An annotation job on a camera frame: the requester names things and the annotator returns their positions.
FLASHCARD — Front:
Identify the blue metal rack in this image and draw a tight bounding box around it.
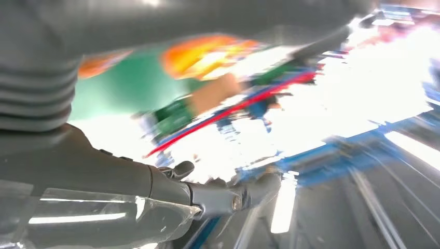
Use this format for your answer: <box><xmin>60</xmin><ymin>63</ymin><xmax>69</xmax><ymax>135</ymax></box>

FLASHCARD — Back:
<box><xmin>237</xmin><ymin>103</ymin><xmax>440</xmax><ymax>188</ymax></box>

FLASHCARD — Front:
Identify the green plastic crate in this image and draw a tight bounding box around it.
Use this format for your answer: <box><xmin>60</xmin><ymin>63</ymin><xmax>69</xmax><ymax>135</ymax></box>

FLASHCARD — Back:
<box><xmin>153</xmin><ymin>98</ymin><xmax>195</xmax><ymax>138</ymax></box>

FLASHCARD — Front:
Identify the brown cardboard box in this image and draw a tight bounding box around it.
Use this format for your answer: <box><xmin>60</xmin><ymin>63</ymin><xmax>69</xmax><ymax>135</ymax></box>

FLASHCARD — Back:
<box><xmin>189</xmin><ymin>73</ymin><xmax>243</xmax><ymax>117</ymax></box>

